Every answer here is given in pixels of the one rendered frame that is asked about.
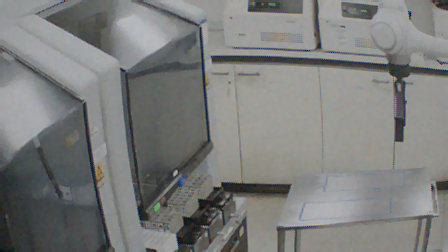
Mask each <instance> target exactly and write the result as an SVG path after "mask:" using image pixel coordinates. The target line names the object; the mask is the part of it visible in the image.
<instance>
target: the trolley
mask: <svg viewBox="0 0 448 252"><path fill-rule="evenodd" d="M431 186H434V194H435V202H436V203H435V204H436V213H435V214H433V203H432V201H433V200H432V195H431V194H432V192H431ZM437 199H438V197H437V189H436V182H435V181H430V174H429V168H428V167H424V168H411V169H397V170H387V169H386V170H371V171H355V172H337V173H318V174H312V173H296V174H295V177H294V180H293V183H292V186H291V189H290V192H289V194H288V197H287V201H286V203H285V206H284V209H283V211H282V214H281V217H280V219H279V221H278V224H277V226H276V230H277V235H278V239H277V249H278V252H285V247H286V239H285V235H286V231H290V230H294V232H295V239H294V248H295V249H294V252H301V249H300V247H301V235H302V231H301V230H313V229H324V228H342V227H350V226H365V225H373V224H381V223H383V224H386V223H393V222H400V221H412V220H418V224H417V229H416V235H415V242H414V248H413V252H418V245H419V241H420V236H421V228H422V221H423V219H425V218H426V223H425V231H424V237H423V241H422V247H421V252H426V250H427V244H428V241H429V234H430V227H431V224H432V218H436V217H439V207H438V200H437Z"/></svg>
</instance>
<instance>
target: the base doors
mask: <svg viewBox="0 0 448 252"><path fill-rule="evenodd" d="M212 72H213V73H227V72H228V73H229V75H213V74H212V76H213V80H212V88H213V100H214V112H215V124H216V136H217V147H218V160H219V171H220V182H237V183H242V182H243V183H254V184H269V183H273V184H292V183H293V180H294V177H295V174H296V173H312V174H318V173H337V172H355V171H371V170H386V169H387V170H397V169H411V168H424V167H428V168H429V174H430V181H435V182H437V181H441V182H444V181H448V77H438V76H427V75H416V74H410V76H409V77H407V78H405V77H404V81H405V82H408V83H410V82H412V83H413V85H407V84H405V85H406V89H405V99H406V100H407V104H406V126H405V127H404V142H399V143H396V142H395V148H394V137H395V119H394V117H395V116H396V97H395V115H394V93H395V88H394V85H393V76H390V74H389V72H381V71H368V70H355V69H341V68H326V67H319V69H318V67H308V66H287V65H253V64H229V63H212ZM241 72H242V73H243V74H256V73H257V72H258V73H259V76H252V75H237V73H241ZM374 79H376V80H380V81H387V80H389V83H390V84H388V83H373V82H372V80H374ZM267 80H271V81H278V82H283V84H273V83H267ZM229 81H231V82H232V84H231V85H230V86H228V82H229ZM320 83H321V94H320ZM352 86H354V87H368V91H365V90H352ZM227 88H231V92H230V98H228V97H227ZM388 89H390V90H391V92H390V93H389V91H388ZM237 98H238V99H237ZM238 124H239V126H238ZM322 137H323V144H322ZM239 138H240V140H239ZM240 150H241V154H240ZM393 152H394V167H393ZM241 163H242V167H241ZM322 166H323V170H322ZM242 177H243V180H242Z"/></svg>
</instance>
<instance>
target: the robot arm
mask: <svg viewBox="0 0 448 252"><path fill-rule="evenodd" d="M378 2H379V3H378V11H377V13H376V15H375V16H373V19H372V21H371V23H370V36H371V40H372V41H373V43H374V45H375V46H376V47H377V48H378V49H379V50H380V51H381V52H383V53H385V55H386V60H387V61H388V68H389V74H390V76H393V77H395V78H396V80H395V82H394V88H395V97H396V116H395V117H394V119H395V142H396V143H399V142H404V127H405V126H406V104H407V100H406V99H405V89H406V85H405V84H406V82H405V81H404V77H405V78H407V77H409V76H410V71H409V69H410V64H409V63H410V62H411V61H410V55H411V54H413V53H414V52H416V53H424V54H427V55H434V56H436V57H444V58H446V59H448V40H446V39H439V38H437V37H432V36H429V35H427V34H425V33H423V32H421V31H419V30H418V29H416V28H415V27H414V25H413V24H412V22H411V21H410V20H409V17H408V10H407V7H406V4H405V2H404V0H378ZM442 252H448V232H447V236H446V241H445V243H444V246H443V249H442Z"/></svg>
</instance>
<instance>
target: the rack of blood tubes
mask: <svg viewBox="0 0 448 252"><path fill-rule="evenodd" d="M141 232H142V236H143V238H144V244H145V251H146V252H174V250H175V249H178V244H177V237H176V235H175V234H168V233H165V232H155V231H147V230H144V229H141Z"/></svg>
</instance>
